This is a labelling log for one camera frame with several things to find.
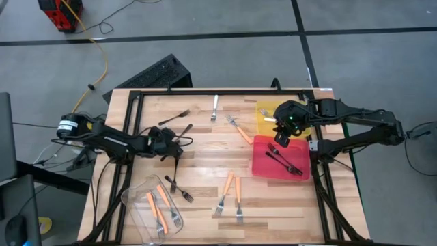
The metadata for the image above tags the red and black tool case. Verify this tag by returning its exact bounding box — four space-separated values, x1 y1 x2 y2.
36 0 84 33

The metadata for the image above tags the black metal fork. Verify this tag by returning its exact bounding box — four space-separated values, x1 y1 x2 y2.
169 157 180 195
265 152 302 176
158 109 191 126
164 175 195 204
266 142 304 174
175 123 194 141

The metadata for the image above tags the black computer tower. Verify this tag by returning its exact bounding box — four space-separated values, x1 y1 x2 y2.
102 53 194 105

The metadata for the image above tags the yellow floor cable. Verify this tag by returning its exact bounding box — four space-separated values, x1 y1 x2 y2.
60 0 109 119

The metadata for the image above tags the clear plastic bin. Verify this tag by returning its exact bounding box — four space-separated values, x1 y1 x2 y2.
121 174 184 246

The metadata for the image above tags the black computer mouse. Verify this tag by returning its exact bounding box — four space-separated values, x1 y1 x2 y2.
4 214 29 245

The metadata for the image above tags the yellow tape roll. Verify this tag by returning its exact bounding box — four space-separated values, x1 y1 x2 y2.
38 216 53 235

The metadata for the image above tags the yellow translucent plastic bin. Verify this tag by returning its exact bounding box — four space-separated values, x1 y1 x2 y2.
255 100 312 139

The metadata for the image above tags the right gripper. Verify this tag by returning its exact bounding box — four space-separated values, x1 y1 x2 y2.
273 100 310 148

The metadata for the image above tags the thin black floor cable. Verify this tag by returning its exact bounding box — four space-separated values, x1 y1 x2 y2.
73 0 163 35

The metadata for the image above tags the orange-handled silver fork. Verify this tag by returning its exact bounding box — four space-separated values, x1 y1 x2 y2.
156 185 182 229
224 114 255 146
145 191 165 240
214 170 236 218
234 176 244 226
152 204 169 236

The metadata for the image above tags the black floor beam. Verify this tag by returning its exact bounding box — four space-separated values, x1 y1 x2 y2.
15 159 91 197

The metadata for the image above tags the red translucent plastic bin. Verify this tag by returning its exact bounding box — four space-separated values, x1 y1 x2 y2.
251 135 311 182

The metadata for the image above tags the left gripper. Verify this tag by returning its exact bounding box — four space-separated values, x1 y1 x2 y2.
148 125 184 161

